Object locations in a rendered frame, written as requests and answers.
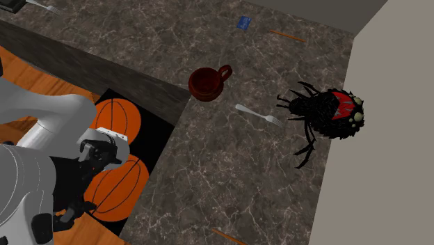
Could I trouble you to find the silver fork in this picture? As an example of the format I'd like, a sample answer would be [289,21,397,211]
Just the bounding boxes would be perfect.
[24,0,64,17]
[235,103,284,129]

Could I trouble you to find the dark flat box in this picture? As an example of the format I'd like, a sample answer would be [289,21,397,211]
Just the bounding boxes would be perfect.
[0,0,27,15]

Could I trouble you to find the orange pencil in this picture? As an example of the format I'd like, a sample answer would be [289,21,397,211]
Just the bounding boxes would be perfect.
[211,228,248,245]
[268,29,307,43]

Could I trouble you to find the black spider toy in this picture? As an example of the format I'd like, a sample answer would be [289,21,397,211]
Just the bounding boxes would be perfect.
[275,80,366,170]

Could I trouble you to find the blue card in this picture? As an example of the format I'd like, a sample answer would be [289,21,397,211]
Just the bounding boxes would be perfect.
[236,15,252,31]

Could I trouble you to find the basketball patterned robot stand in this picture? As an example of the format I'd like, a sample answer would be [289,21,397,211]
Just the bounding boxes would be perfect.
[82,88,176,237]

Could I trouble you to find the dark red mug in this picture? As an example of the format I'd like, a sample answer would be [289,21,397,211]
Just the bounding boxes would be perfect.
[188,63,234,103]

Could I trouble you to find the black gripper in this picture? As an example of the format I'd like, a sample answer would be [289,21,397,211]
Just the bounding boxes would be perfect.
[50,155,104,234]

